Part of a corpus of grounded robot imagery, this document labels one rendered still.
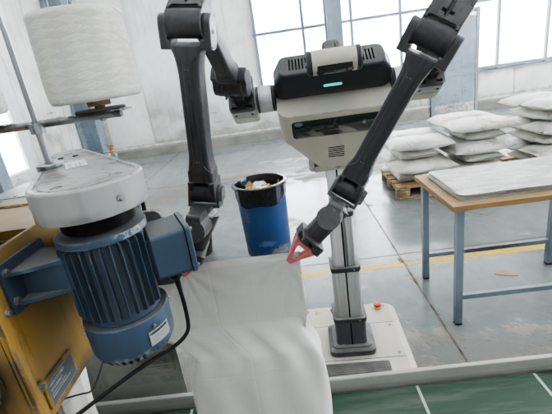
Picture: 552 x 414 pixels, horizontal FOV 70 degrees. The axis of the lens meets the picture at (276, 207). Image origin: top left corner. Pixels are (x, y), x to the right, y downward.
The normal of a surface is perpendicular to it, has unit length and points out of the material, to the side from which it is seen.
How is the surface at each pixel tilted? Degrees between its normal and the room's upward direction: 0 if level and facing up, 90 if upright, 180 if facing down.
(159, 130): 90
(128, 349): 91
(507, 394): 0
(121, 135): 90
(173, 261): 90
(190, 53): 99
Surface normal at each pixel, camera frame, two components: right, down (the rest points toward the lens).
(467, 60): 0.00, 0.34
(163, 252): 0.40, 0.25
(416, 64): -0.43, 0.40
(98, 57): 0.57, 0.12
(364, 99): -0.14, -0.49
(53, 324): 0.99, -0.13
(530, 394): -0.14, -0.93
